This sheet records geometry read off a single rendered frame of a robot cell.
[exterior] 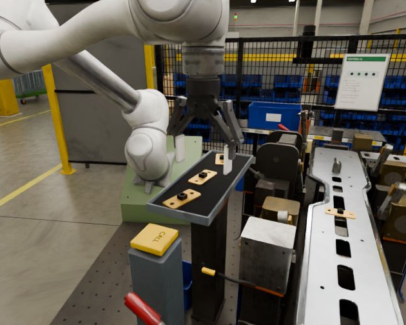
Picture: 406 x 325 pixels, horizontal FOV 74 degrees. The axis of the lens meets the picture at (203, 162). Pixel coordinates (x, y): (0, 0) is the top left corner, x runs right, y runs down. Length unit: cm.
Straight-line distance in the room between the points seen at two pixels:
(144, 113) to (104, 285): 67
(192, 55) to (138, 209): 90
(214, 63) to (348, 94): 134
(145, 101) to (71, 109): 256
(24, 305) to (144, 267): 175
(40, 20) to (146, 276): 75
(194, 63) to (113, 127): 293
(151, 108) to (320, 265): 85
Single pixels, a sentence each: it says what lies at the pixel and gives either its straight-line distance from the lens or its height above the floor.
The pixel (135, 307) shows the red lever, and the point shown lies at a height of 113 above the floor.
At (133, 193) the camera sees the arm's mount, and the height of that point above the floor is 83.
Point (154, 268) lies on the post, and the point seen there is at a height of 113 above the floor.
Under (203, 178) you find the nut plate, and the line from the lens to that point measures 67.
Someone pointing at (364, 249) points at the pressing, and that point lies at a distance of 81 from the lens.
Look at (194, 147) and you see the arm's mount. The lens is 135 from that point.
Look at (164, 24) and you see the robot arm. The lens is 40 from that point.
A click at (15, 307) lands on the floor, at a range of 222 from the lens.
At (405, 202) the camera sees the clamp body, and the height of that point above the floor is 104.
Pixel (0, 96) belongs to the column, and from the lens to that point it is 831.
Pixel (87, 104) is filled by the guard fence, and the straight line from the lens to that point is 355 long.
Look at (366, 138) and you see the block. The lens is 158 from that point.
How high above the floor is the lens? 145
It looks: 22 degrees down
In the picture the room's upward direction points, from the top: straight up
